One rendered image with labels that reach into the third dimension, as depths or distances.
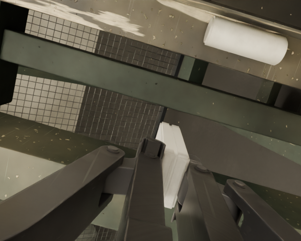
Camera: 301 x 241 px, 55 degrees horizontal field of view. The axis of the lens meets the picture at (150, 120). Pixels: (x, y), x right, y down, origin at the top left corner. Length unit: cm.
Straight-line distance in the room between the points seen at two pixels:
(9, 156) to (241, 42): 26
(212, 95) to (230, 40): 10
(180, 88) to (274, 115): 13
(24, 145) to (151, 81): 17
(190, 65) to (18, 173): 119
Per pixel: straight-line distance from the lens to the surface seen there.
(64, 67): 40
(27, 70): 105
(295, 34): 34
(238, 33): 31
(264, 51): 32
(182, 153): 15
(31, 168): 33
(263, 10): 30
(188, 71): 144
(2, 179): 35
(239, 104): 40
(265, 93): 188
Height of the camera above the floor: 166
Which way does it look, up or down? 32 degrees down
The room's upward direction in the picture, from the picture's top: 81 degrees counter-clockwise
